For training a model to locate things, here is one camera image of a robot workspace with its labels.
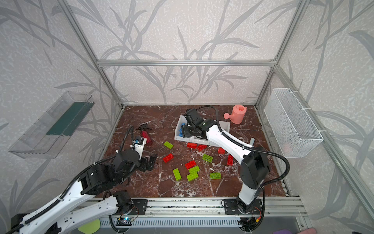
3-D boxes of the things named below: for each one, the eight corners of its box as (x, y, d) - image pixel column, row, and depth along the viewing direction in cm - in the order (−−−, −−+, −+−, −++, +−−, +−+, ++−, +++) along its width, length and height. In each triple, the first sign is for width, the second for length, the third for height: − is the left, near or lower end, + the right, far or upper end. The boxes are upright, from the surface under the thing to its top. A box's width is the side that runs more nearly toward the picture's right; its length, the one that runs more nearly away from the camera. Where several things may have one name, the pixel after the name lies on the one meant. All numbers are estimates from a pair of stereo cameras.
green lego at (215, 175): (209, 179, 85) (210, 177, 83) (209, 173, 87) (209, 172, 85) (220, 179, 85) (221, 177, 83) (220, 173, 87) (220, 172, 85)
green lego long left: (176, 181, 84) (175, 180, 82) (172, 171, 88) (172, 169, 86) (182, 178, 85) (182, 177, 83) (178, 168, 89) (178, 167, 87)
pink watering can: (231, 126, 108) (234, 117, 100) (225, 117, 114) (227, 108, 105) (246, 120, 112) (250, 111, 103) (239, 112, 118) (242, 102, 109)
